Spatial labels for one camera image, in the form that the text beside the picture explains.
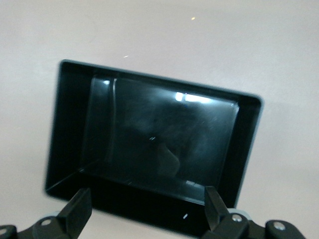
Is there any black rectangular plastic box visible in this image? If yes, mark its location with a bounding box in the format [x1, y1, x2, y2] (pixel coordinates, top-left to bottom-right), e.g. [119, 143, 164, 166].
[44, 59, 264, 237]

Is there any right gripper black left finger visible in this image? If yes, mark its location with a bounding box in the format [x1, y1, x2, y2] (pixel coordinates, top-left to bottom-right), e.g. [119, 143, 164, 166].
[0, 187, 93, 239]

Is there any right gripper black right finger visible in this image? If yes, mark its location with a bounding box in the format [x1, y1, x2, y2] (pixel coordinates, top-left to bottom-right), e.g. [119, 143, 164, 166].
[204, 186, 306, 239]

